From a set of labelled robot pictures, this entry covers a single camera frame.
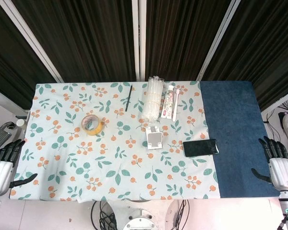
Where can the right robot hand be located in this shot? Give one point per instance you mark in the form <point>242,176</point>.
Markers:
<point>282,171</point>

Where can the black smartphone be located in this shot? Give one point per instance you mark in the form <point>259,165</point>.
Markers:
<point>201,147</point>

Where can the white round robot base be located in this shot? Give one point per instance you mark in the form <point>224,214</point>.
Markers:
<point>140,221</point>

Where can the white phone stand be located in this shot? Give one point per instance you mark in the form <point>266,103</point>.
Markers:
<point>154,140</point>

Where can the white round cap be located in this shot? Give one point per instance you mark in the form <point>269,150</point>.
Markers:
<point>20,122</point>

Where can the blue fabric mat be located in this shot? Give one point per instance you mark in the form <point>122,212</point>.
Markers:
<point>237,134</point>

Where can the fruit and leaf print tablecloth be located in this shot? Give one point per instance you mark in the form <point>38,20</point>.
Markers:
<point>91,153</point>

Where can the yellow packing tape roll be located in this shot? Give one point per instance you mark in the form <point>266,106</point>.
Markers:
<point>96,130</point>

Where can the pink toothbrush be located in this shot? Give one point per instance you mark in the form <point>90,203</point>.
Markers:
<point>175,103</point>

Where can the floral toothpaste tube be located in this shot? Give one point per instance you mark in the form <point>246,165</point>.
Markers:
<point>167,105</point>

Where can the bundle of clear plastic tubes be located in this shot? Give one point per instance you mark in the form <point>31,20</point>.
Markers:
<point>152,100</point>

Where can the black pencil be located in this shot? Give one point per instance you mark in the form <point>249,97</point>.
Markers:
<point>128,98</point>

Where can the white partition frame post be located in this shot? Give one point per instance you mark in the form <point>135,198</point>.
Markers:
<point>139,40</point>
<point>31,38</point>
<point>218,38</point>

